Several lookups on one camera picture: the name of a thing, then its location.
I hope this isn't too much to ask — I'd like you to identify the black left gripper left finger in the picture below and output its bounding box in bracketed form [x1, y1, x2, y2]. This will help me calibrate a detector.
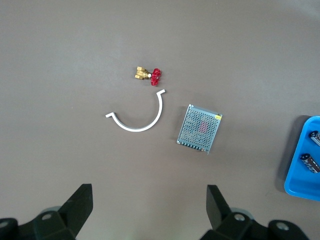
[0, 183, 94, 240]

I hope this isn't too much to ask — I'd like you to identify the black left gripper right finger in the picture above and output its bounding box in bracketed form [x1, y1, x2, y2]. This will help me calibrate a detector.
[201, 184, 308, 240]

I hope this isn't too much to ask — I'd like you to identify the blue plastic tray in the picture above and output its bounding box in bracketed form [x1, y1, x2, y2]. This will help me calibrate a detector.
[284, 114, 320, 202]

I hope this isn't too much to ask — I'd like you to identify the metal mesh power supply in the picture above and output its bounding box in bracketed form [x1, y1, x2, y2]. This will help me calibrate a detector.
[176, 104, 223, 155]

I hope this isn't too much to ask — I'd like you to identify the white curved plastic clip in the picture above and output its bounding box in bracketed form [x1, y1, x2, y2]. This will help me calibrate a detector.
[104, 88, 167, 133]

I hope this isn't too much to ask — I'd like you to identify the brass valve red handle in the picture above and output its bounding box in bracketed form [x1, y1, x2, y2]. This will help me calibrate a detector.
[134, 66, 162, 87]

